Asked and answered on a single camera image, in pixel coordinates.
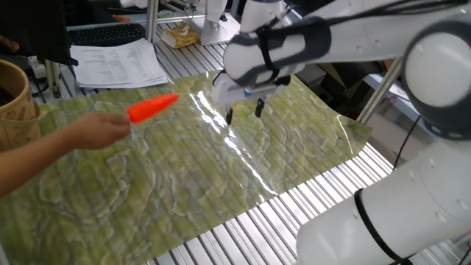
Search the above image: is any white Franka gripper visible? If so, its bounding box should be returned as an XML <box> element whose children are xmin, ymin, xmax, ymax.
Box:
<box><xmin>210</xmin><ymin>71</ymin><xmax>292</xmax><ymax>127</ymax></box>

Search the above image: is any orange toy carrot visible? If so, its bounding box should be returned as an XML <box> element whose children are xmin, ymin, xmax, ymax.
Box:
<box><xmin>126</xmin><ymin>92</ymin><xmax>180</xmax><ymax>125</ymax></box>

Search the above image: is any person's bare forearm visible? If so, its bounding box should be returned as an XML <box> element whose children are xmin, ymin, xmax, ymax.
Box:
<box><xmin>0</xmin><ymin>127</ymin><xmax>80</xmax><ymax>199</ymax></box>

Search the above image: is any person's bare hand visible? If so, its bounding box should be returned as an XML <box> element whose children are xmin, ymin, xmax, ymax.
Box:
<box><xmin>67</xmin><ymin>111</ymin><xmax>132</xmax><ymax>152</ymax></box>

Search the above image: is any yellowish tissue box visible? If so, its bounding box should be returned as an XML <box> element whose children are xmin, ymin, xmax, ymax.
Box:
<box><xmin>160</xmin><ymin>22</ymin><xmax>200</xmax><ymax>50</ymax></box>

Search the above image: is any green marble pattern mat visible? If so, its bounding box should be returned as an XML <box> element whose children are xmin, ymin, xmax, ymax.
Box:
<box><xmin>0</xmin><ymin>71</ymin><xmax>373</xmax><ymax>265</ymax></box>

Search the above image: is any stack of printed papers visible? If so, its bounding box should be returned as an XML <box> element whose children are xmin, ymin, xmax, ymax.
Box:
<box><xmin>69</xmin><ymin>37</ymin><xmax>170</xmax><ymax>91</ymax></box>

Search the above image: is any black computer keyboard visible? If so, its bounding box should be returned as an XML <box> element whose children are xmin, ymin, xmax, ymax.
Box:
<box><xmin>67</xmin><ymin>22</ymin><xmax>146</xmax><ymax>48</ymax></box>

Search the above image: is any large black cloth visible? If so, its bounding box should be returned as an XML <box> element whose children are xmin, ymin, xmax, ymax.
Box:
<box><xmin>0</xmin><ymin>0</ymin><xmax>79</xmax><ymax>67</ymax></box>

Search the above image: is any slanted aluminium frame post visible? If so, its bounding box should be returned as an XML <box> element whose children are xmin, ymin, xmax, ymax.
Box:
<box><xmin>355</xmin><ymin>57</ymin><xmax>404</xmax><ymax>124</ymax></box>

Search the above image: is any thin black cable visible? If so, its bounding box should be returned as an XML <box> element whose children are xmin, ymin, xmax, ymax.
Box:
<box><xmin>392</xmin><ymin>115</ymin><xmax>422</xmax><ymax>171</ymax></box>

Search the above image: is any short aluminium profile post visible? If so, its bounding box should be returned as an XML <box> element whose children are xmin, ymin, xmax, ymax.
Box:
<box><xmin>43</xmin><ymin>58</ymin><xmax>63</xmax><ymax>99</ymax></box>

